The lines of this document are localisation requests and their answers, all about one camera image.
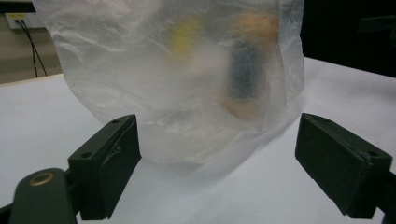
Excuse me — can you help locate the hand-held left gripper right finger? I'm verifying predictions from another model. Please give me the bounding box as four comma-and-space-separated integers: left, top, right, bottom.
294, 112, 393, 220

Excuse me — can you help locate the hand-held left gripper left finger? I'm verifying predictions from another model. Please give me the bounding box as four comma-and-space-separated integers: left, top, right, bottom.
67, 114, 143, 221

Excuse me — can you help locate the translucent white plastic bag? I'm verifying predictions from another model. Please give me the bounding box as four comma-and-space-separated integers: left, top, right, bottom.
32, 0, 305, 165

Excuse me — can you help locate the orange and dark item inside bag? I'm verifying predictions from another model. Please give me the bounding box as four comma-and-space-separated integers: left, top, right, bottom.
221, 13, 280, 120

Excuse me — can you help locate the yellow item inside bag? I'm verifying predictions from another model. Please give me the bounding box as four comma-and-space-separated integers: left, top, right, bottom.
170, 18, 204, 63

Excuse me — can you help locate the black cable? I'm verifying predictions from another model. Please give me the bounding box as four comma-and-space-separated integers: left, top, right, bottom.
17, 19, 49, 78

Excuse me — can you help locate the white wall socket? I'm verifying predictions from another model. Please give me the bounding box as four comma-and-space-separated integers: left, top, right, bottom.
4, 12, 45, 31

